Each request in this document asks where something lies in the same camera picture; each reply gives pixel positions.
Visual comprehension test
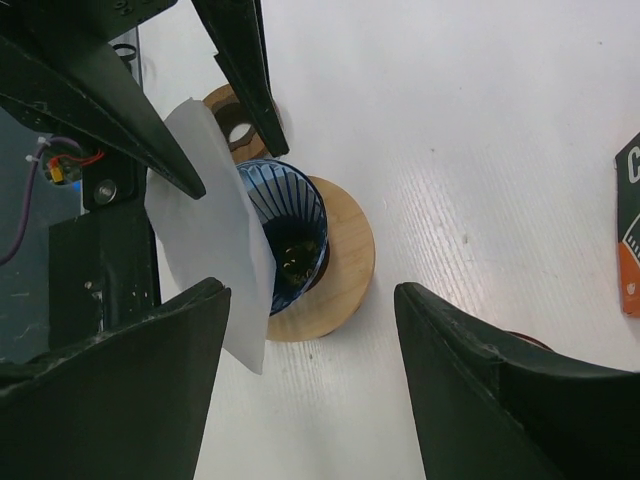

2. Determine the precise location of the blue glass dripper cone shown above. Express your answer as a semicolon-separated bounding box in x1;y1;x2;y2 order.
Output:
236;159;329;315

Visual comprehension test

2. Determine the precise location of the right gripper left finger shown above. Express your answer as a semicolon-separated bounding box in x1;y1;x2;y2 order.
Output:
1;278;231;479

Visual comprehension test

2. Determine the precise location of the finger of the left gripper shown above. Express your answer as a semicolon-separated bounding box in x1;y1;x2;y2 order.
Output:
192;0;289;156

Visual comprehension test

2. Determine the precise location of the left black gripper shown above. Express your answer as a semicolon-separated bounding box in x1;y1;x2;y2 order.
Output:
1;0;206;199

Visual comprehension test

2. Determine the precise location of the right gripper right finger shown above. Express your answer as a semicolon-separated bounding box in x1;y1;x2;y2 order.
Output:
394;282;639;479

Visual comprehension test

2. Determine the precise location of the light wooden ring holder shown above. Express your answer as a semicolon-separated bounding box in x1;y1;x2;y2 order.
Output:
267;177;376;342

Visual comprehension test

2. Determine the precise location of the orange coffee filter box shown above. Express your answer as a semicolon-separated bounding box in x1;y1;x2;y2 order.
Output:
615;135;640;318

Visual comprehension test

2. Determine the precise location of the dark wooden ring holder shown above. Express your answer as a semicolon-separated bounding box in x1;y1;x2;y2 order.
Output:
203;84;273;164

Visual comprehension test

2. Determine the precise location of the white paper coffee filter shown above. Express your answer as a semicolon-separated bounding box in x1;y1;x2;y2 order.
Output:
145;99;276;374

